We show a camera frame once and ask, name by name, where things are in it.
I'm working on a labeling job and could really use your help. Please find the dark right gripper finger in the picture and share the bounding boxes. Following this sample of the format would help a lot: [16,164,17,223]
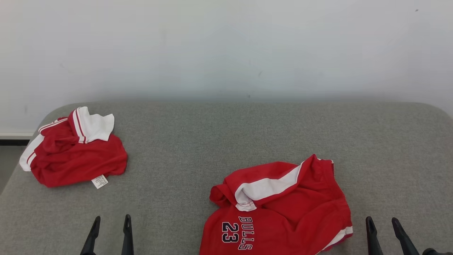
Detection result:
[391,217,420,255]
[366,216,383,255]

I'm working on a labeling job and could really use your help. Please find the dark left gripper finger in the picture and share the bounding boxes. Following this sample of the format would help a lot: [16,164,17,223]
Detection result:
[80,216,101,255]
[121,214,134,255]

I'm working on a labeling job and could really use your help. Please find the red shorts with Bulls print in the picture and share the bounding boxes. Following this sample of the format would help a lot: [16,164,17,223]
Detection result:
[199,154,354,255]

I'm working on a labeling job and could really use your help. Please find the red shirt with white sleeves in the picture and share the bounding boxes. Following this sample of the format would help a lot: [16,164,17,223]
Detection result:
[19,106,128,189]

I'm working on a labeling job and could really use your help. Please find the white and black baseboard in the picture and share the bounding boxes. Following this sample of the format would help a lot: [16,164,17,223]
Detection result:
[0,132,36,146]

